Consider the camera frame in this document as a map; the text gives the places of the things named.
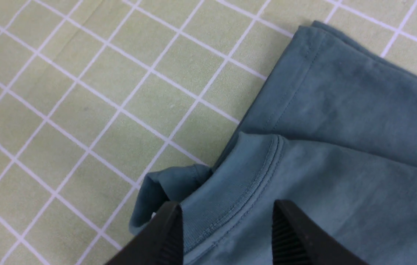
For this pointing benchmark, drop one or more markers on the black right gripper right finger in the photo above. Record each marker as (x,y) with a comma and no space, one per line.
(298,240)

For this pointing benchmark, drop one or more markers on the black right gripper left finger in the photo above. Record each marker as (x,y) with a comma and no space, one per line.
(159,243)

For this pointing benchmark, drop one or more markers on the green long sleeve shirt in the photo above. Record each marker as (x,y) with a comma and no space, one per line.
(334,129)

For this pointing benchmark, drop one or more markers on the green checkered tablecloth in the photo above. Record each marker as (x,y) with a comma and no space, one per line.
(94,94)

